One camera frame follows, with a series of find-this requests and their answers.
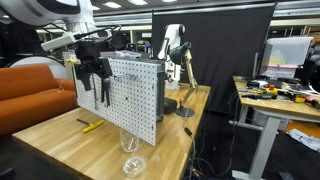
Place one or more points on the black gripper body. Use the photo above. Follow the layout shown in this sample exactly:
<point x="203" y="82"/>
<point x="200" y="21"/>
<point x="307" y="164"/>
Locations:
<point x="88" y="53"/>

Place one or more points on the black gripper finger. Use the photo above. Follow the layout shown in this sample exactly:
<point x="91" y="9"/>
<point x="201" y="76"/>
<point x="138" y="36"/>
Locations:
<point x="105" y="91"/>
<point x="85" y="80"/>

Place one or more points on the yellow T-handle hex key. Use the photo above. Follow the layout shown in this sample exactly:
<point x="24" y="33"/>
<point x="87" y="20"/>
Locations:
<point x="90" y="126"/>

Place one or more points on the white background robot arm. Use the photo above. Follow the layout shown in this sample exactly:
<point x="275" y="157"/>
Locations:
<point x="172" y="39"/>

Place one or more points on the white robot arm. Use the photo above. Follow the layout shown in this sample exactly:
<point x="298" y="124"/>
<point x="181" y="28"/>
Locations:
<point x="81" y="31"/>

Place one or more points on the silver wrench on pegboard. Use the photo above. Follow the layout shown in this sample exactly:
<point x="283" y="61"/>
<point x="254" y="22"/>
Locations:
<point x="95" y="93"/>

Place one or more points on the white pegboard panel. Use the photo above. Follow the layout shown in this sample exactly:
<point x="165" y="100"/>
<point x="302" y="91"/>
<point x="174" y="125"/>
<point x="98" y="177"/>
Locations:
<point x="136" y="95"/>

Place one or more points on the orange sofa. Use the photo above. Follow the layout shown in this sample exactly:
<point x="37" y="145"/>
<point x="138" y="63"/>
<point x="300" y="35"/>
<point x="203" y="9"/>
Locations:
<point x="30" y="95"/>

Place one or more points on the clear glass cup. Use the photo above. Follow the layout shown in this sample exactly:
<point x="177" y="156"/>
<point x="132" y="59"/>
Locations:
<point x="129" y="141"/>

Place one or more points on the dark case behind pegboard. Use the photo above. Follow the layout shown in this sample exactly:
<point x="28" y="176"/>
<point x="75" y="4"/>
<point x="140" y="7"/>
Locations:
<point x="170" y="105"/>

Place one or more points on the clear glass dish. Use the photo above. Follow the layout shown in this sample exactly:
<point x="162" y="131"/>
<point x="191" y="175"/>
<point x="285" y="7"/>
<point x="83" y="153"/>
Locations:
<point x="134" y="166"/>

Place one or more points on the black backdrop curtain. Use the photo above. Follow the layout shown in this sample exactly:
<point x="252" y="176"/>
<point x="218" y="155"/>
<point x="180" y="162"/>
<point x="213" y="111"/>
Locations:
<point x="224" y="44"/>

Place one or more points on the wooden side desk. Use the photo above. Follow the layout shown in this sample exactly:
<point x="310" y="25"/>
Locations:
<point x="275" y="110"/>

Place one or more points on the red emergency stop button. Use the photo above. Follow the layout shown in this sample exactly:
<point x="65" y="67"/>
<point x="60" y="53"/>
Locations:
<point x="272" y="89"/>

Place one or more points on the clear plastic storage bin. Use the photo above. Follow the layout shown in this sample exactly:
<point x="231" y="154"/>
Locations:
<point x="283" y="56"/>

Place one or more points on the yellow T-handle key on pegboard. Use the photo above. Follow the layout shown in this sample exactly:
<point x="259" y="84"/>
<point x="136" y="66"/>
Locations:
<point x="73" y="61"/>

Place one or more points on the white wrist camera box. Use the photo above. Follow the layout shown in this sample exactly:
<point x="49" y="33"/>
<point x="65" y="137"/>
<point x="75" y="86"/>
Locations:
<point x="66" y="39"/>

